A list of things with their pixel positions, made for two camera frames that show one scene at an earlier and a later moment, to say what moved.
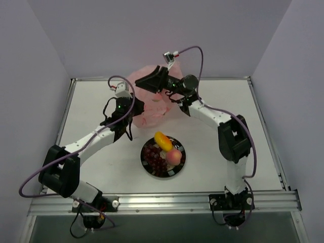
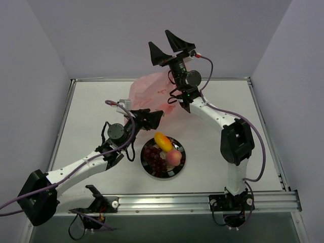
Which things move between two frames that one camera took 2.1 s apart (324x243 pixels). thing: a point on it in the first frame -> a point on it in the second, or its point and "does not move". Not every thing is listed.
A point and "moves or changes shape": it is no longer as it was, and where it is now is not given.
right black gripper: x=159 y=78 -> x=175 y=56
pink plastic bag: x=157 y=106 moves or changes shape
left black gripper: x=138 y=107 -> x=142 y=119
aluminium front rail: x=187 y=204 does not move
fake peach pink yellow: x=173 y=157 does not move
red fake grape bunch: x=152 y=156 does not move
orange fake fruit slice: x=164 y=142 does not move
